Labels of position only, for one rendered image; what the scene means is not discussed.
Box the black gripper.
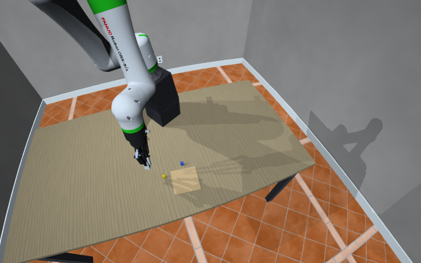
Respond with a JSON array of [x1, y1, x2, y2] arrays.
[[129, 136, 151, 169]]

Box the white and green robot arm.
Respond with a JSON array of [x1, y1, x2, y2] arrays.
[[29, 0, 163, 142]]

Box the beige square mat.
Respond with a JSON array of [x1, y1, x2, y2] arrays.
[[170, 166, 201, 195]]

